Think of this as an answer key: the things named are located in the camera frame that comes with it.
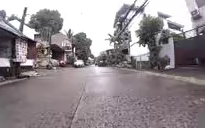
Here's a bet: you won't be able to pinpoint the leaning utility pole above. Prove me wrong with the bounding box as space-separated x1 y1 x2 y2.
18 6 28 34

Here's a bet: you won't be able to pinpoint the large round tree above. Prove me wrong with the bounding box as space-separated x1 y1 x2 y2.
28 8 65 38

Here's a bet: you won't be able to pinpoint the dark roadside shack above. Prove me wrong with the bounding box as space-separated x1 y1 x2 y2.
0 8 38 81

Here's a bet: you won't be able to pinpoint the green bushes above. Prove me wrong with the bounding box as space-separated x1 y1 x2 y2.
95 49 133 68

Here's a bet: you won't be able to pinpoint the grey concrete kerb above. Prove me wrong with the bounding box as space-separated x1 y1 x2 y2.
0 68 48 90

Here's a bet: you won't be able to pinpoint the leafy green tree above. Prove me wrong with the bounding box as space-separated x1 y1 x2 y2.
135 14 173 71

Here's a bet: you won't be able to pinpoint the white car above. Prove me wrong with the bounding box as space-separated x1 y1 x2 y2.
73 59 86 69

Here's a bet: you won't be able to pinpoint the pale concrete kerb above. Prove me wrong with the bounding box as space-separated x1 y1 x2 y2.
114 66 205 89

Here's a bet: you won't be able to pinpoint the dark green tree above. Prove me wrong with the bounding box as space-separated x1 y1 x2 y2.
71 31 94 65

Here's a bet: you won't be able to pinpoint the white multistorey building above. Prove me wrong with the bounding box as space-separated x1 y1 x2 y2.
128 11 185 70

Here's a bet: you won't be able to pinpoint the low pinkish building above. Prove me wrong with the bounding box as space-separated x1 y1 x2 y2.
33 32 74 68

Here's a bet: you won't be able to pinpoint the wet grey concrete road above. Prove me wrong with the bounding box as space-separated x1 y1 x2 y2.
0 64 205 128

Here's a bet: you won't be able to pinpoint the dark boundary wall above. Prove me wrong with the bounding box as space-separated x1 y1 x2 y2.
173 31 205 68

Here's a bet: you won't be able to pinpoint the overhead wires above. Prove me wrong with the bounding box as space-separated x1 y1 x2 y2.
114 0 151 38

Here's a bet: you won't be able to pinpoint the grey building with window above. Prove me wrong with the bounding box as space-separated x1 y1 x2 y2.
184 0 205 30

